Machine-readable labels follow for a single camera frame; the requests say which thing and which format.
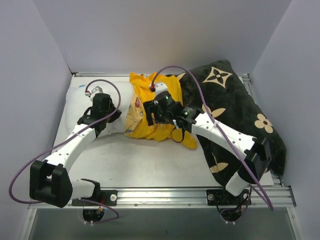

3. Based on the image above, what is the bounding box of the white pillow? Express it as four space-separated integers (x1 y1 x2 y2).
64 81 134 137

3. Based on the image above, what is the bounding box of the yellow printed pillowcase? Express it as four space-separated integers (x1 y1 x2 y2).
124 72 198 150

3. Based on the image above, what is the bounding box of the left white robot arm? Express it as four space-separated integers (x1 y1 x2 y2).
29 93 121 208

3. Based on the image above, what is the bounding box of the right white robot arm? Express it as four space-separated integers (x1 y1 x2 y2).
143 91 272 205

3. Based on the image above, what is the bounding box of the black floral plush pillow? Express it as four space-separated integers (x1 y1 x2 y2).
175 60 287 176

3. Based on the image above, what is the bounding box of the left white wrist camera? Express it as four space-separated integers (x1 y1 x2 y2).
84 86 103 99

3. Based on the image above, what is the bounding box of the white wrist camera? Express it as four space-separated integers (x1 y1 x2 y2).
84 86 103 99
149 82 168 96

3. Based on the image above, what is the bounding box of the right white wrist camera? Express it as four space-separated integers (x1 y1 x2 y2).
149 82 168 96

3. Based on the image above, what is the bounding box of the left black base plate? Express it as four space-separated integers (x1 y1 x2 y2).
71 189 118 207

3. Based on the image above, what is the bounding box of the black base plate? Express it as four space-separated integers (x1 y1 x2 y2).
71 189 118 207
206 189 252 206

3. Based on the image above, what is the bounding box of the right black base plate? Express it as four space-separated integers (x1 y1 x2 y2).
206 189 252 206

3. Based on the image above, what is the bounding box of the aluminium front rail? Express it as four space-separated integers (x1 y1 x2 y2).
28 187 297 210

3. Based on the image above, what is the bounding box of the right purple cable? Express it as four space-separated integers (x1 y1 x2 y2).
149 65 275 223

